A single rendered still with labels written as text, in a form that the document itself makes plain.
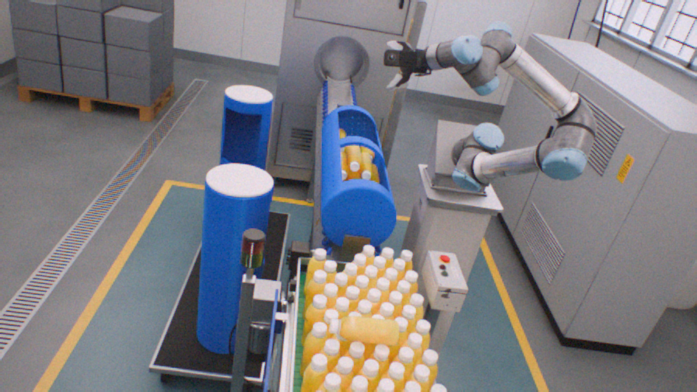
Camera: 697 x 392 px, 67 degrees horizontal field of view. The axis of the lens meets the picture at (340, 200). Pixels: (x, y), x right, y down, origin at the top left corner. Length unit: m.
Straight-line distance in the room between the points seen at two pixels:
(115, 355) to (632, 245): 2.75
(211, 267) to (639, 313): 2.49
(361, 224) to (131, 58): 3.61
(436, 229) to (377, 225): 0.34
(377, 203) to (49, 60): 4.09
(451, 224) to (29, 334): 2.13
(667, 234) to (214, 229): 2.37
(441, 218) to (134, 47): 3.62
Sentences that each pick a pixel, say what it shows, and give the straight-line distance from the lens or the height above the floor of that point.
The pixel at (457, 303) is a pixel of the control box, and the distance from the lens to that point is 1.81.
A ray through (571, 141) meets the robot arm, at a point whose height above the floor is 1.61.
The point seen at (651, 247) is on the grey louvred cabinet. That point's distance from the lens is 3.33.
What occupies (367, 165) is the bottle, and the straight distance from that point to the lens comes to 2.31.
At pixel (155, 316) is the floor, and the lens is 3.09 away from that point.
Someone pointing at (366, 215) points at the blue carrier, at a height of 1.12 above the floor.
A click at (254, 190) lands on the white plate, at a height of 1.04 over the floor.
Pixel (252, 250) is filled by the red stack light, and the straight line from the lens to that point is 1.50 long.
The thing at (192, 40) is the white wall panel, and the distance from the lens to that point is 7.16.
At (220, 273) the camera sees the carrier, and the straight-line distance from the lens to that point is 2.36.
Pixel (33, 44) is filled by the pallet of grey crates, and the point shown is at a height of 0.55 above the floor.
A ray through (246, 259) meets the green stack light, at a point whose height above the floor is 1.19.
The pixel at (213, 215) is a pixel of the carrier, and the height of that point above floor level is 0.91.
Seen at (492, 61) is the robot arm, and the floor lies 1.79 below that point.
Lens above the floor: 2.10
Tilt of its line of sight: 29 degrees down
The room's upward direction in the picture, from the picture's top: 12 degrees clockwise
